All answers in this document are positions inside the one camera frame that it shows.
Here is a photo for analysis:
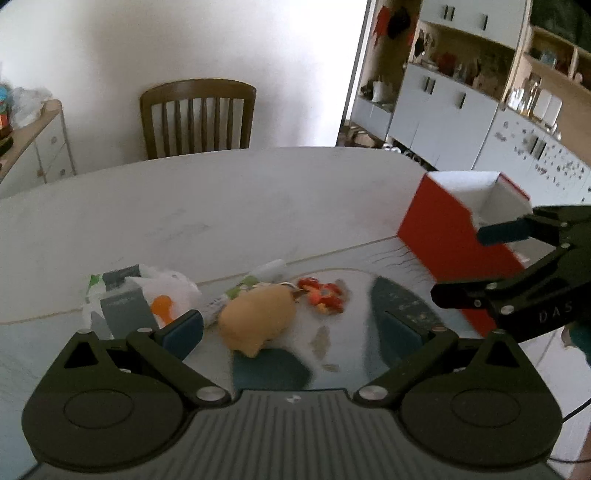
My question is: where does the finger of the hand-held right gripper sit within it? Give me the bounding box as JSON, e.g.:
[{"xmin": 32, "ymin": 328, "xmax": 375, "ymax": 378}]
[
  {"xmin": 477, "ymin": 205, "xmax": 591, "ymax": 248},
  {"xmin": 430, "ymin": 244, "xmax": 583, "ymax": 326}
]

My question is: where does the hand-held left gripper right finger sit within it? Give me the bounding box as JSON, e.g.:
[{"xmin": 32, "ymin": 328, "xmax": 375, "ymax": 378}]
[{"xmin": 353, "ymin": 325, "xmax": 533, "ymax": 409}]

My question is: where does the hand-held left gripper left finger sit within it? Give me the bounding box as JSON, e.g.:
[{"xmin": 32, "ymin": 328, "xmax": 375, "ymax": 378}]
[{"xmin": 62, "ymin": 310, "xmax": 232, "ymax": 408}]

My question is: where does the red and white box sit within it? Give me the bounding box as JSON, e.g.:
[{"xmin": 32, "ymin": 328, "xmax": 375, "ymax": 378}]
[{"xmin": 398, "ymin": 171, "xmax": 555, "ymax": 337}]

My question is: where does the white printed plastic bag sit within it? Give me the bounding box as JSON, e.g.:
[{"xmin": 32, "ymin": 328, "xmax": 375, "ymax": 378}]
[{"xmin": 83, "ymin": 265, "xmax": 202, "ymax": 329}]

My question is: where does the grey carton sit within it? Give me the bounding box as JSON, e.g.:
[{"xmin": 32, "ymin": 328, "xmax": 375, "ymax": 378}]
[{"xmin": 99, "ymin": 265, "xmax": 160, "ymax": 340}]

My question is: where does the yellow plush toy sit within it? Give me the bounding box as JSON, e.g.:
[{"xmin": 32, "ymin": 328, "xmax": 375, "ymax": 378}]
[{"xmin": 218, "ymin": 284, "xmax": 298, "ymax": 359}]

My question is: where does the pale green tube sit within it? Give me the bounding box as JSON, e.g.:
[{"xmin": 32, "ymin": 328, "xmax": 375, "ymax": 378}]
[{"xmin": 224, "ymin": 259, "xmax": 289, "ymax": 301}]

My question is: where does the white wooden sideboard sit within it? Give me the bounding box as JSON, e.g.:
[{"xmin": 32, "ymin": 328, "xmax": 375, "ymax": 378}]
[{"xmin": 0, "ymin": 99, "xmax": 77, "ymax": 186}]

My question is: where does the wooden chair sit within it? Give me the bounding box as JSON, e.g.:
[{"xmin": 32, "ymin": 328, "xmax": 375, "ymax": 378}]
[{"xmin": 140, "ymin": 79, "xmax": 257, "ymax": 161}]

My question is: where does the clear plastic bag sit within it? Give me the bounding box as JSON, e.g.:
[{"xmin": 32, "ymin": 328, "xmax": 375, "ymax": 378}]
[{"xmin": 9, "ymin": 85, "xmax": 54, "ymax": 128}]

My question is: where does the red toy keychain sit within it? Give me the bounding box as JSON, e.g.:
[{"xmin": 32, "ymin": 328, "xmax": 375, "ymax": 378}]
[{"xmin": 288, "ymin": 277, "xmax": 345, "ymax": 315}]

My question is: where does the white wall cabinet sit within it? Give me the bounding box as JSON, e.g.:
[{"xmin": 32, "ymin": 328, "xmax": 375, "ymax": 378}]
[{"xmin": 348, "ymin": 0, "xmax": 591, "ymax": 205}]

